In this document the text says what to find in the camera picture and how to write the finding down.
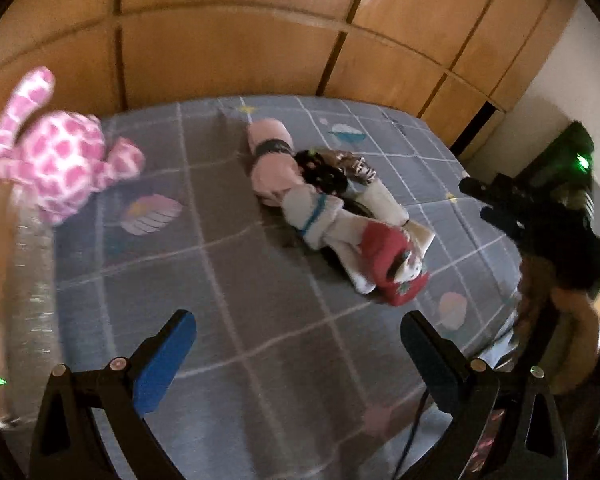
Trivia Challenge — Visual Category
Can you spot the black sock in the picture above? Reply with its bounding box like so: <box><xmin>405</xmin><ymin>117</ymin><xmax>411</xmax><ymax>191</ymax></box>
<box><xmin>294</xmin><ymin>150</ymin><xmax>349</xmax><ymax>196</ymax></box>

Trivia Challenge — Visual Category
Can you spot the pink sock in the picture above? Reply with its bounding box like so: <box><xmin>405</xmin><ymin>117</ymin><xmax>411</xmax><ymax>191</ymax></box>
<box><xmin>247</xmin><ymin>118</ymin><xmax>304</xmax><ymax>208</ymax></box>

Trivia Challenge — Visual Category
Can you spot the person's right hand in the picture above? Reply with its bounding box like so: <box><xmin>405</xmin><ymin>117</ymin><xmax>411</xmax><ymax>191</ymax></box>
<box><xmin>515</xmin><ymin>254</ymin><xmax>600</xmax><ymax>396</ymax></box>

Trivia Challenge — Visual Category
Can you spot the grey patterned bed sheet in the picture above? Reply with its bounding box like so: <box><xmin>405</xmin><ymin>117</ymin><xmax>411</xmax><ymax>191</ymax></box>
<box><xmin>55</xmin><ymin>96</ymin><xmax>519</xmax><ymax>479</ymax></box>

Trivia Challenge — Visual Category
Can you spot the brown patterned sock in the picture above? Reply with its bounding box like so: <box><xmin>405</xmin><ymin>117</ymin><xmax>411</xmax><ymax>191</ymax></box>
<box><xmin>320</xmin><ymin>150</ymin><xmax>377</xmax><ymax>185</ymax></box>

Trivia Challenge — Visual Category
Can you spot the pink spotted plush giraffe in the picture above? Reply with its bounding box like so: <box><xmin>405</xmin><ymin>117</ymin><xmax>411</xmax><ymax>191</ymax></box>
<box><xmin>0</xmin><ymin>66</ymin><xmax>145</xmax><ymax>226</ymax></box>

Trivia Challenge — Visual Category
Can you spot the wooden headboard wall panel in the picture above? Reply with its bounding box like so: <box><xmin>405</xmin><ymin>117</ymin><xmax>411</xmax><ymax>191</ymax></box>
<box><xmin>0</xmin><ymin>0</ymin><xmax>578</xmax><ymax>159</ymax></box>

